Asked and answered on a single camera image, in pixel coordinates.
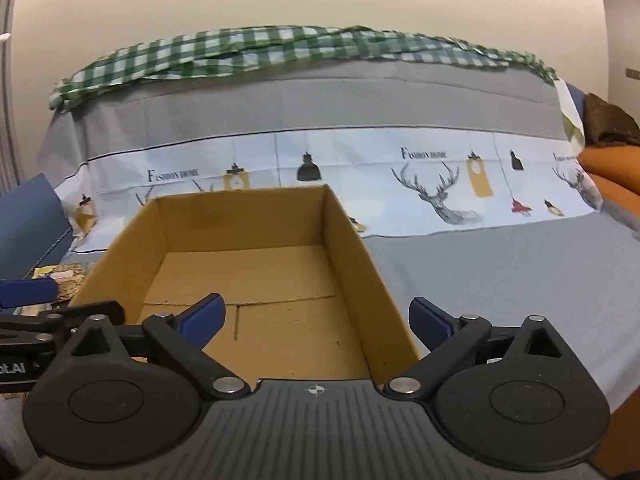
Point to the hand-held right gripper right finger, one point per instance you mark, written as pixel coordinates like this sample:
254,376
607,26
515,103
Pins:
427,322

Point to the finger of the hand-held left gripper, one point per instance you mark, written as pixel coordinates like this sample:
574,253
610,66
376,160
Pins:
60,316
25,292

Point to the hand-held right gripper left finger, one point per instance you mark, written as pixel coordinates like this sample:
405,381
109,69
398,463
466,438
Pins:
207,317

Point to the yellow snack bar packet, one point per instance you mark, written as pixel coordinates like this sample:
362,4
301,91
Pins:
44,271

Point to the cardboard box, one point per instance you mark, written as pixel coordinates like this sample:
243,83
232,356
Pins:
280,275

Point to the brown granola snack packet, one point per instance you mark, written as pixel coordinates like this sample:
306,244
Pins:
72,280

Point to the deer print bed sheet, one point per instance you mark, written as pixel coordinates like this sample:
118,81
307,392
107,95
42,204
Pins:
450,270

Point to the blue fabric sofa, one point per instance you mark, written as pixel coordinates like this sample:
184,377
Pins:
30,225

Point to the grey curtain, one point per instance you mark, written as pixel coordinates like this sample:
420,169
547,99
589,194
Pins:
9,110

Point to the orange cushion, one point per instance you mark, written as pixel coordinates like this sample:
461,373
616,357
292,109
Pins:
615,170

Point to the white leaf print cloth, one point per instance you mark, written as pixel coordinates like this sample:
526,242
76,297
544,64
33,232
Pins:
570,115

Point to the brown fuzzy cloth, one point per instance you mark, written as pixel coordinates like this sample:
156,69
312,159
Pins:
612,117

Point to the green checked cloth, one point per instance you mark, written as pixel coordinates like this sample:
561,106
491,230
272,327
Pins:
280,47

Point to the wall socket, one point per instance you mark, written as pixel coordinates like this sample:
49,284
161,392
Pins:
633,73

